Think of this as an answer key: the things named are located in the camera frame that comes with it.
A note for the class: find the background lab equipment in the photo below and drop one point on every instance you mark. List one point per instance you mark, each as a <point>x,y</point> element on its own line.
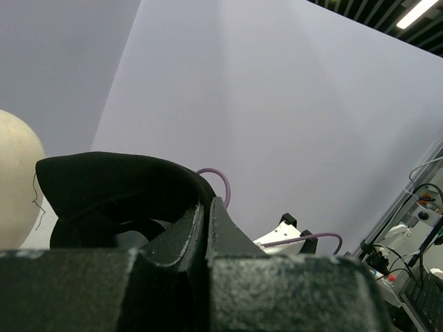
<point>403,251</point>

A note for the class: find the ceiling light strip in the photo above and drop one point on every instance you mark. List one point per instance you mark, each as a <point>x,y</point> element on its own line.
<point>413,14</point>

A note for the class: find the black baseball cap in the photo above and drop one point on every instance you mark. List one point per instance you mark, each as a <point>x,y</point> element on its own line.
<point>99,195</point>

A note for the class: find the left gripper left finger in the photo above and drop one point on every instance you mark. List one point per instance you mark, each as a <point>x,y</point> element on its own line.
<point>157,289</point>

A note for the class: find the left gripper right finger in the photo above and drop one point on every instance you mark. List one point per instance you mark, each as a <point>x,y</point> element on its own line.
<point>249,290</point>

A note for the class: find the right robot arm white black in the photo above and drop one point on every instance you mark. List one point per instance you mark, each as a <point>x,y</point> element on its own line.
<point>286,238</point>

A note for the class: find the cream mannequin head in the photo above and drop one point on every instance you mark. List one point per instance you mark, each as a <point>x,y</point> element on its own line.
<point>21,196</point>

